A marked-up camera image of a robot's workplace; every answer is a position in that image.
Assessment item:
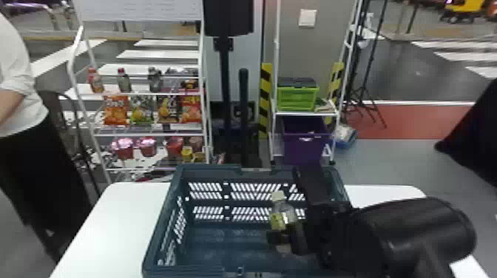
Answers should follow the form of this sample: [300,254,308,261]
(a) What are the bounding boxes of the pink noodle cup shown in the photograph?
[110,137,135,160]
[137,136,158,157]

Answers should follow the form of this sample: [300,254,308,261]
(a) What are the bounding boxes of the blue basket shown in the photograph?
[141,163,354,278]

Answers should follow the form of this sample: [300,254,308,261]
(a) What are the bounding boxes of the orange snack packet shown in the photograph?
[102,95,130,126]

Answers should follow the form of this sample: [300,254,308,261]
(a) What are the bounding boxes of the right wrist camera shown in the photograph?
[292,166,339,208]

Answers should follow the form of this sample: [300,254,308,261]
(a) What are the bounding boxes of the yellow black striped post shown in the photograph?
[327,61,345,106]
[258,61,274,140]

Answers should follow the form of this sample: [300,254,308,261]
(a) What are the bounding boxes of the green snack packet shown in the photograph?
[129,96,155,126]

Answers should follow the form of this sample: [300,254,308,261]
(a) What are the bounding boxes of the dark bottle with red cap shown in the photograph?
[116,67,132,94]

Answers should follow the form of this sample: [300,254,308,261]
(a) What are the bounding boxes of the red noodle cup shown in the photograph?
[165,136,185,158]

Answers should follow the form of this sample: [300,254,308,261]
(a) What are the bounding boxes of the clear bottle with yellow label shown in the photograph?
[268,190,300,234]

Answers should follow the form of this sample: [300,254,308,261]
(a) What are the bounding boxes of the black tripod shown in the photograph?
[343,0,390,129]

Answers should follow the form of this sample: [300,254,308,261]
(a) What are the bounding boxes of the red snack packet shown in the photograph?
[180,95,203,124]

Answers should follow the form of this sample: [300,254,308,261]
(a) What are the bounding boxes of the green crate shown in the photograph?
[276,76,320,113]

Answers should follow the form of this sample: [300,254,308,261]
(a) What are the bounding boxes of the white wire rack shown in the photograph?
[58,0,214,184]

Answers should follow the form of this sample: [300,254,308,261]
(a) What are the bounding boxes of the yellow snack packet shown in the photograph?
[156,96,180,124]

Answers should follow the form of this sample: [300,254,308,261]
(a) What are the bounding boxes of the white shelf trolley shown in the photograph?
[268,0,364,166]

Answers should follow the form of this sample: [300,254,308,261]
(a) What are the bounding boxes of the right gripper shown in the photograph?
[267,201,354,258]

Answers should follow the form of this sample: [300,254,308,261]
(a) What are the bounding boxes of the purple crate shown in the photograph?
[280,115,334,166]

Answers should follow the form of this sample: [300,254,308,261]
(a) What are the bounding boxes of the person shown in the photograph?
[0,11,95,265]

